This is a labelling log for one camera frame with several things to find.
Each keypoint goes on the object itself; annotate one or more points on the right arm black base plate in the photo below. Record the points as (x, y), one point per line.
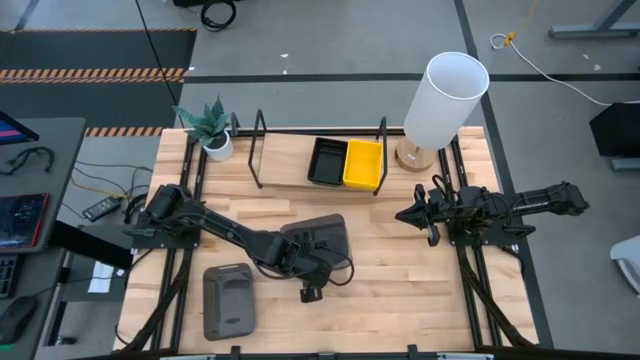
(500, 235)

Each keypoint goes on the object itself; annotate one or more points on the tablet in red case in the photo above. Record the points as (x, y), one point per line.
(22, 220)

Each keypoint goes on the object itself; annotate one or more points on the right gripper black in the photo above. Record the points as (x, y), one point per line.
(431, 215)

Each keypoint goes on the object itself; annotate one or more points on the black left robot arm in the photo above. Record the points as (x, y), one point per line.
(220, 227)

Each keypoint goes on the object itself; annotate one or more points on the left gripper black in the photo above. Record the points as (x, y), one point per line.
(310, 275)

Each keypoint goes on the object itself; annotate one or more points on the white paper sheet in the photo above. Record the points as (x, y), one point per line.
(101, 280)

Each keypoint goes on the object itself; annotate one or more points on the black box on floor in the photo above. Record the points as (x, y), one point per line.
(617, 130)

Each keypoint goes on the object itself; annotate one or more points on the white chair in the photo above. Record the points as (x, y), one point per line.
(630, 260)

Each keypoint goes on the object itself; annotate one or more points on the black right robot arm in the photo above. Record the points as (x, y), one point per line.
(530, 202)

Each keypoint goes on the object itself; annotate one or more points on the grey plastic basket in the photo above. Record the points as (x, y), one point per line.
(228, 300)
(336, 229)

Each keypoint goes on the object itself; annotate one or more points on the yellow plastic basket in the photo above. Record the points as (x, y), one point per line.
(362, 162)

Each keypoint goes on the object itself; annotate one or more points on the black plastic basket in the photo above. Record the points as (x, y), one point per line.
(327, 162)

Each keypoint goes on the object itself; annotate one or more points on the wooden shelf black metal frame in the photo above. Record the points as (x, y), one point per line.
(285, 160)

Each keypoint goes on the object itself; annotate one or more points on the green plant in white pot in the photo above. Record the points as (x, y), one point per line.
(212, 132)

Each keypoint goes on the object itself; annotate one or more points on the black power adapter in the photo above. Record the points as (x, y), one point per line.
(102, 209)

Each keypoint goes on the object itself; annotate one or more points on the grey metal desk leg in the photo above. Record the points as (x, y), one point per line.
(590, 31)

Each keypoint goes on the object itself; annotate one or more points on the white shade table lamp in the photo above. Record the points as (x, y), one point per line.
(442, 100)

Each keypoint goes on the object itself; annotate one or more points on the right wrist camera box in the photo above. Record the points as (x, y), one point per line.
(440, 200)

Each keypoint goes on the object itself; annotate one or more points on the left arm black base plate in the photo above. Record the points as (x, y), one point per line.
(165, 242)

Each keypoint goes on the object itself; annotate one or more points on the grey side desk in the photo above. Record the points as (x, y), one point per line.
(60, 150)

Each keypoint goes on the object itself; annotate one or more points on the black aluminium frame rail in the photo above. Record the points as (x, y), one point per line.
(300, 131)
(187, 160)
(350, 357)
(201, 167)
(459, 160)
(443, 160)

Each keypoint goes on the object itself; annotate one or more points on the black computer mouse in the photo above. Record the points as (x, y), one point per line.
(17, 320)

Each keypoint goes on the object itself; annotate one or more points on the black mat with hazard stripes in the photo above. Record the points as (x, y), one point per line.
(100, 50)

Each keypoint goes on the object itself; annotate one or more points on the black diagonal frame brace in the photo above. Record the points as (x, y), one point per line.
(505, 320)
(155, 312)

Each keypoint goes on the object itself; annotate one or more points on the computer monitor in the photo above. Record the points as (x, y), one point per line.
(12, 132)

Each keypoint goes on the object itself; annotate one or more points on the black keyboard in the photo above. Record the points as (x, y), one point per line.
(7, 275)

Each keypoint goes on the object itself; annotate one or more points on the black equipment box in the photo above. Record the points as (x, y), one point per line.
(95, 247)

